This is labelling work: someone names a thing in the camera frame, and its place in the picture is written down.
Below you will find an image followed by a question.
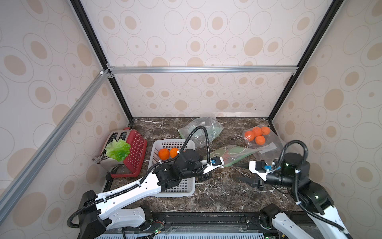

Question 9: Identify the silver aluminium left rail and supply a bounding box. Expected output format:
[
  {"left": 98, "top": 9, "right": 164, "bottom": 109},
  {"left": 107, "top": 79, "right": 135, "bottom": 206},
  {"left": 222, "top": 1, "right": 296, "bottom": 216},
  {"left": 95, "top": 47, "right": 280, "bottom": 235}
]
[{"left": 1, "top": 69, "right": 110, "bottom": 223}]

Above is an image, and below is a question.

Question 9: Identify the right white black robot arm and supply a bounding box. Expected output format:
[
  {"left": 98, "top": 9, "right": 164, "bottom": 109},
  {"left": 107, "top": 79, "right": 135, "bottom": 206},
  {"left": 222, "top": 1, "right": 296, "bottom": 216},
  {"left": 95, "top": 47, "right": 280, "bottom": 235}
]
[{"left": 239, "top": 140, "right": 351, "bottom": 239}]

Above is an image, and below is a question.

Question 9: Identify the black left corner post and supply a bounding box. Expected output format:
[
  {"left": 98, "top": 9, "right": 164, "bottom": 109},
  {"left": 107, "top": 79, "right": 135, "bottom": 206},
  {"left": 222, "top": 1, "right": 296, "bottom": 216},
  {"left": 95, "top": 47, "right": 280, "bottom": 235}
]
[{"left": 70, "top": 0, "right": 135, "bottom": 123}]

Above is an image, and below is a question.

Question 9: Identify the silver aluminium back rail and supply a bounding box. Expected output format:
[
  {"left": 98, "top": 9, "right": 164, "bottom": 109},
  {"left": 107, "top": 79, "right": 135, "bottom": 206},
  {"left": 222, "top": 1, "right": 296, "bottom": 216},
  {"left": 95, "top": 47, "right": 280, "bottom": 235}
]
[{"left": 102, "top": 65, "right": 298, "bottom": 76}]

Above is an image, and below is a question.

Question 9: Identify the green-seal clear zip-top bag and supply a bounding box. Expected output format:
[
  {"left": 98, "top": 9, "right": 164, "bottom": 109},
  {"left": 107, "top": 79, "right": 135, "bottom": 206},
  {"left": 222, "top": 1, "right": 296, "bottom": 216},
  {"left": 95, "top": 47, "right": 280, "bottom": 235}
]
[{"left": 210, "top": 145, "right": 259, "bottom": 167}]

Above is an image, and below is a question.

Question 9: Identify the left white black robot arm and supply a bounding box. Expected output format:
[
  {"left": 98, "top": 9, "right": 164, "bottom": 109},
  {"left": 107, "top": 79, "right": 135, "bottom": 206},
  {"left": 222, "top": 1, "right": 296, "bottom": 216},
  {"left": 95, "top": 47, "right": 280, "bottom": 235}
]
[{"left": 67, "top": 126, "right": 211, "bottom": 239}]

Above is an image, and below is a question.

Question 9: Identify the green toy lettuce leaf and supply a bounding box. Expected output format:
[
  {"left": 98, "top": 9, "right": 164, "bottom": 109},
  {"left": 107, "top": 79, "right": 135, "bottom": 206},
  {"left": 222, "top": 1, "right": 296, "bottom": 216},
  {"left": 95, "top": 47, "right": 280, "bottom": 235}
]
[{"left": 105, "top": 139, "right": 131, "bottom": 162}]

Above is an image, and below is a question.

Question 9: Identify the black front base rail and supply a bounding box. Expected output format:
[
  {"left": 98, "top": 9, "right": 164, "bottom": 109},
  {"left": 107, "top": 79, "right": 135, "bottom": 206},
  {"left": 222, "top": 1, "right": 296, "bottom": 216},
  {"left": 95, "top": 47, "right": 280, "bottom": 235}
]
[{"left": 79, "top": 207, "right": 287, "bottom": 239}]

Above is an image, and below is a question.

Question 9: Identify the white perforated plastic basket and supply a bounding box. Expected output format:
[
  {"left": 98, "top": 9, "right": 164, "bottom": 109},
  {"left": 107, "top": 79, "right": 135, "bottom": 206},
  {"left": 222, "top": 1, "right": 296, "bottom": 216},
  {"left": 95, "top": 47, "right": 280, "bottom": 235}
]
[{"left": 147, "top": 139, "right": 196, "bottom": 198}]

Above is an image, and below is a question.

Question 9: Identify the black right corner post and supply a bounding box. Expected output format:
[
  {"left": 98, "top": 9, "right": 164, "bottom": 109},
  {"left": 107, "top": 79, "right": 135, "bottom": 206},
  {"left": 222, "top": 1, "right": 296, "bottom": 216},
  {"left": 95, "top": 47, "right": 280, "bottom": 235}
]
[{"left": 268, "top": 0, "right": 345, "bottom": 124}]

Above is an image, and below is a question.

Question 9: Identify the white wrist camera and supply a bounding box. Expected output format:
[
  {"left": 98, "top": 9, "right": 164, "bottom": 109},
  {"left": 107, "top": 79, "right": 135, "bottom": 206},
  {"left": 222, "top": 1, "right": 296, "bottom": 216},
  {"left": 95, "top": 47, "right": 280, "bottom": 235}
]
[
  {"left": 201, "top": 156, "right": 224, "bottom": 174},
  {"left": 249, "top": 160, "right": 274, "bottom": 181}
]

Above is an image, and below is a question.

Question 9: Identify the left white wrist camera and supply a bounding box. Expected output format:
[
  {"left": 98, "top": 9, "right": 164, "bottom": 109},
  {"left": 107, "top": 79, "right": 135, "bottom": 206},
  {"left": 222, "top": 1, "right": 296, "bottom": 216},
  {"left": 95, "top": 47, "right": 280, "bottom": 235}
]
[{"left": 201, "top": 156, "right": 224, "bottom": 174}]

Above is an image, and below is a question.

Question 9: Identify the orange toy mandarin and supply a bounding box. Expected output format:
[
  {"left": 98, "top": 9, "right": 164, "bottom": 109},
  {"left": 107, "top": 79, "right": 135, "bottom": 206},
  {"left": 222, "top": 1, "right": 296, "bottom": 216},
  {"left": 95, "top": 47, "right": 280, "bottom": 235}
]
[
  {"left": 169, "top": 148, "right": 180, "bottom": 158},
  {"left": 158, "top": 148, "right": 170, "bottom": 161}
]

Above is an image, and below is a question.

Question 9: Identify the black corner post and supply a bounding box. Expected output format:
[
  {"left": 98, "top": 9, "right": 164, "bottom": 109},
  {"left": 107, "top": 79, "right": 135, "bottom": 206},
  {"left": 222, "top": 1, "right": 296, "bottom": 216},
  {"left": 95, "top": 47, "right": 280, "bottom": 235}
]
[
  {"left": 70, "top": 0, "right": 135, "bottom": 123},
  {"left": 268, "top": 0, "right": 345, "bottom": 124}
]

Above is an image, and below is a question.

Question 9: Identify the blue-seal clear zip-top bag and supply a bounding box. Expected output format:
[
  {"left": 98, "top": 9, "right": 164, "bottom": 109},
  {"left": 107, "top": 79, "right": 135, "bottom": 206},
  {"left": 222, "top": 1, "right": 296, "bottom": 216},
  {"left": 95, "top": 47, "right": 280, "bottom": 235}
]
[{"left": 242, "top": 124, "right": 286, "bottom": 165}]

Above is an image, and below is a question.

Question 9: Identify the silver aluminium rail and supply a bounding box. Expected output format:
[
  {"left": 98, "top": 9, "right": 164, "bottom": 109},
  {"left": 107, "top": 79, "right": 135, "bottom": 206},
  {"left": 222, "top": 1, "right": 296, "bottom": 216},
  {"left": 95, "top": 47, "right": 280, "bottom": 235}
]
[
  {"left": 1, "top": 69, "right": 110, "bottom": 223},
  {"left": 102, "top": 65, "right": 298, "bottom": 76}
]

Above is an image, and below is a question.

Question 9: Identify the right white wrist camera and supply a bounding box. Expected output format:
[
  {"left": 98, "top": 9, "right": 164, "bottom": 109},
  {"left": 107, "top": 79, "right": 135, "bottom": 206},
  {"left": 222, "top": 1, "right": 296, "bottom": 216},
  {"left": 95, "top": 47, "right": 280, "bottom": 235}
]
[{"left": 249, "top": 160, "right": 274, "bottom": 181}]

